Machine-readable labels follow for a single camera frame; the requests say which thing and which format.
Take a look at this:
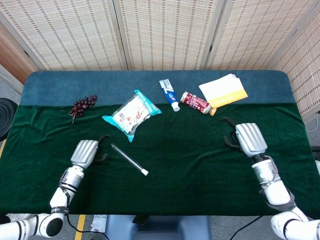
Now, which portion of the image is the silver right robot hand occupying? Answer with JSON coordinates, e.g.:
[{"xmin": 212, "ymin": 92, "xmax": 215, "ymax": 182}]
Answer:
[{"xmin": 220, "ymin": 117, "xmax": 268, "ymax": 158}]

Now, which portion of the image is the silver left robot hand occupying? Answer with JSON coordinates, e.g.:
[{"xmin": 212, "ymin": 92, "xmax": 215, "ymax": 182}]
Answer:
[{"xmin": 69, "ymin": 134, "xmax": 112, "ymax": 171}]

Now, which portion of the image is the transparent glass test tube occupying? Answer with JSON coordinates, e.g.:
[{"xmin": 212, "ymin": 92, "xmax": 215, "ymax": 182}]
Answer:
[{"xmin": 110, "ymin": 142, "xmax": 145, "ymax": 174}]

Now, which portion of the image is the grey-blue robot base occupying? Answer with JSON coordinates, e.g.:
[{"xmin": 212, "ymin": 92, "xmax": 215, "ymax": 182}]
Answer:
[{"xmin": 104, "ymin": 214, "xmax": 212, "ymax": 240}]

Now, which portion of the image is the blue white toothpaste tube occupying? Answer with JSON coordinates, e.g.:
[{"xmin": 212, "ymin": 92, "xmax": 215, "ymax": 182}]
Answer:
[{"xmin": 158, "ymin": 78, "xmax": 181, "ymax": 112}]

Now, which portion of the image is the yellow folded cloth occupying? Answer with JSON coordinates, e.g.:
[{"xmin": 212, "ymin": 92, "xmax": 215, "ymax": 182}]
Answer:
[{"xmin": 206, "ymin": 89, "xmax": 249, "ymax": 109}]

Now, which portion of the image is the dark red grape bunch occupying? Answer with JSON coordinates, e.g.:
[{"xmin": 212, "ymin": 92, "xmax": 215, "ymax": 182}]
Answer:
[{"xmin": 68, "ymin": 94, "xmax": 99, "ymax": 125}]

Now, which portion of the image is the teal-edged clear snack packet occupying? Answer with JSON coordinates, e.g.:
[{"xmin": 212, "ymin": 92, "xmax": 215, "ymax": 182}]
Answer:
[{"xmin": 101, "ymin": 89, "xmax": 163, "ymax": 143}]

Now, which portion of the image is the white folded cloth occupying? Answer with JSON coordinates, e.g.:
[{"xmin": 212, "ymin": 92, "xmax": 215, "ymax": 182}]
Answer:
[{"xmin": 198, "ymin": 73, "xmax": 243, "ymax": 102}]

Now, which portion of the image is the dark green velvet cloth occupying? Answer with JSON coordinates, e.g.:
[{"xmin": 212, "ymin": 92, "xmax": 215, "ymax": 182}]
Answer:
[{"xmin": 0, "ymin": 101, "xmax": 320, "ymax": 216}]

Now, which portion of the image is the red Costa coffee bottle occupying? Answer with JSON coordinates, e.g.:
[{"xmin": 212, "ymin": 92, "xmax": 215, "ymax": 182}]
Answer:
[{"xmin": 180, "ymin": 91, "xmax": 218, "ymax": 117}]

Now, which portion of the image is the blue table cover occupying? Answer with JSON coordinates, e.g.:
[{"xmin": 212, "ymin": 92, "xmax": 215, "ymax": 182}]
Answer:
[{"xmin": 19, "ymin": 70, "xmax": 296, "ymax": 107}]

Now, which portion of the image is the white crumpled paper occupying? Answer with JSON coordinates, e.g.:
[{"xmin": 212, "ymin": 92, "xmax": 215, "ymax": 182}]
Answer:
[{"xmin": 89, "ymin": 215, "xmax": 108, "ymax": 234}]

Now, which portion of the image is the black round stool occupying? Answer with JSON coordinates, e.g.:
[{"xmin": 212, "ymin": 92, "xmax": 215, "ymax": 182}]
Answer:
[{"xmin": 0, "ymin": 98, "xmax": 19, "ymax": 142}]

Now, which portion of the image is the small black flat device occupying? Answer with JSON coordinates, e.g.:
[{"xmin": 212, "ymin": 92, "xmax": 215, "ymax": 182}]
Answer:
[{"xmin": 131, "ymin": 215, "xmax": 149, "ymax": 226}]

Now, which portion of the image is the woven bamboo folding screen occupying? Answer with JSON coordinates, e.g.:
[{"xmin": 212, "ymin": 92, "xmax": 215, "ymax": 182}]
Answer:
[{"xmin": 0, "ymin": 0, "xmax": 320, "ymax": 116}]

